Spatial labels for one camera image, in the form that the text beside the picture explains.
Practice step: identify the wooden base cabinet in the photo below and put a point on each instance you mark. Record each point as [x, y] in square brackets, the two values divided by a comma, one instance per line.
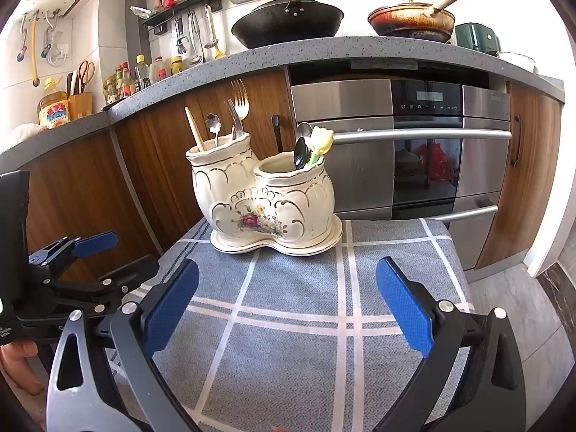
[531, 189]
[67, 198]
[157, 153]

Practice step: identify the gold fork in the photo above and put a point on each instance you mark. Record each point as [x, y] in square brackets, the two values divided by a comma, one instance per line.
[240, 96]

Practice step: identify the white bowl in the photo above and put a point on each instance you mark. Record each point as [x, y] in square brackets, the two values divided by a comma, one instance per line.
[515, 60]

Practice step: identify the grey speckled countertop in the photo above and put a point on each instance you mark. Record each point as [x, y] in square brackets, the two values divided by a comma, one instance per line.
[315, 49]

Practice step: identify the silver flower spoon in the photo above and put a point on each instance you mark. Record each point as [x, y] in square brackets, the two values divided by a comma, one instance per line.
[212, 121]

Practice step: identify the white floral ceramic utensil holder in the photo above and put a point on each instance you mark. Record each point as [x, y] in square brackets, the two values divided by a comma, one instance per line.
[279, 202]

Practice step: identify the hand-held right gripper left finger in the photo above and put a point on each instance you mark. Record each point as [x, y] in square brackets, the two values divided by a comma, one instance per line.
[173, 306]

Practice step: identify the silver hanging ladle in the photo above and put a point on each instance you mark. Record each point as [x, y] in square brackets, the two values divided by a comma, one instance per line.
[194, 38]

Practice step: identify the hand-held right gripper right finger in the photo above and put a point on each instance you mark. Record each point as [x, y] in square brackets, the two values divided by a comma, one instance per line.
[405, 306]

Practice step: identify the yellow cooking oil bottle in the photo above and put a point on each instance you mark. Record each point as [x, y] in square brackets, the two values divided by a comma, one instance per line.
[53, 110]

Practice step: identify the silver hanging slotted spoon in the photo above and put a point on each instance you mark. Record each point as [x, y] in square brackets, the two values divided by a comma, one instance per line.
[209, 27]

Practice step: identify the stainless steel drawer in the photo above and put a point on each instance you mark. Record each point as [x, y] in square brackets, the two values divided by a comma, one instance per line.
[472, 238]

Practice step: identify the row of condiment bottles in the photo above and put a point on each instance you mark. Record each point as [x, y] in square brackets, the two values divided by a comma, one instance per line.
[144, 74]

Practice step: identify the wooden chopstick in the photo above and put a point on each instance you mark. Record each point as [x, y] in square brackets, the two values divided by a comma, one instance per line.
[192, 127]
[197, 126]

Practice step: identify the green yellow tulip spoon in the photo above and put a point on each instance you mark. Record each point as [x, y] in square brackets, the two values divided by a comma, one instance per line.
[321, 140]

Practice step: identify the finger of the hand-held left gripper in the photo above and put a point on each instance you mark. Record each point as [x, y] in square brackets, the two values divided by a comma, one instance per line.
[121, 281]
[94, 242]

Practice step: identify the person's left hand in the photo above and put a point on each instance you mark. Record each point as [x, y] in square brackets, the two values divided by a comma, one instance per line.
[20, 362]

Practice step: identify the black wall shelf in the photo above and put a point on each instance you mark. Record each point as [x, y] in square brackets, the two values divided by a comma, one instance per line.
[184, 9]

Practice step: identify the blue-grey checked tablecloth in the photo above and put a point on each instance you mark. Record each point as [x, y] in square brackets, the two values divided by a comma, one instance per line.
[288, 346]

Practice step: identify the stainless steel built-in oven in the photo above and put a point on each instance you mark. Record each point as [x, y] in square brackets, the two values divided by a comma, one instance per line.
[351, 175]

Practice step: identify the white cloth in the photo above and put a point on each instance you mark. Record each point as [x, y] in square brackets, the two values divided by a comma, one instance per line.
[24, 134]

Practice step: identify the black spoon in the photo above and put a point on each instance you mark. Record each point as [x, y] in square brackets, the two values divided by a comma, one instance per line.
[300, 153]

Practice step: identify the wooden knife block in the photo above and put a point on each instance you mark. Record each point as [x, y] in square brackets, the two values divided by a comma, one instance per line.
[81, 105]

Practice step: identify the yellow spatula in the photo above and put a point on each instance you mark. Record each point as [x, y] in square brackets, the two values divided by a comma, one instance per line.
[219, 51]

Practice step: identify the brown frying pan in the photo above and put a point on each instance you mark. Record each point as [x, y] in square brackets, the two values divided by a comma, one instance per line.
[409, 22]

